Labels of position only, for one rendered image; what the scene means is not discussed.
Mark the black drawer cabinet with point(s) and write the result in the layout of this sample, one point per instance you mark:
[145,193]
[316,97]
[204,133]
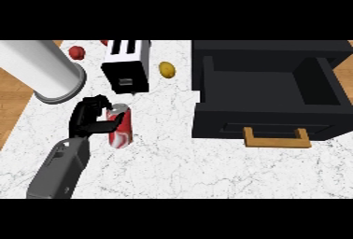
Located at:
[271,51]

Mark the red and white can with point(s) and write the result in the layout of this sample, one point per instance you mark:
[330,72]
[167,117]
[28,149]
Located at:
[121,132]

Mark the white cylinder with grey rim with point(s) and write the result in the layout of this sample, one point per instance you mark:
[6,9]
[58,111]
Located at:
[39,68]

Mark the black open drawer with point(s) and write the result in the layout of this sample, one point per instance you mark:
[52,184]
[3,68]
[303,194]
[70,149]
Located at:
[257,102]

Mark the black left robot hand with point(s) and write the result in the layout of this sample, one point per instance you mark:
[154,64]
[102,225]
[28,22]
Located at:
[82,119]

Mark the black and white toaster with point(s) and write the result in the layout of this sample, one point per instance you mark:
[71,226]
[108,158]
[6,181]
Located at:
[127,68]

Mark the small red fruit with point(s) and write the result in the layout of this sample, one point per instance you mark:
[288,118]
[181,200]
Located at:
[105,42]

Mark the red round fruit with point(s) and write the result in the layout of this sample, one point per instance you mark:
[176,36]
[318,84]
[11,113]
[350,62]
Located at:
[77,52]

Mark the yellow lemon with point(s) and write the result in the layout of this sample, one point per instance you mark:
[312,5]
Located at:
[167,69]

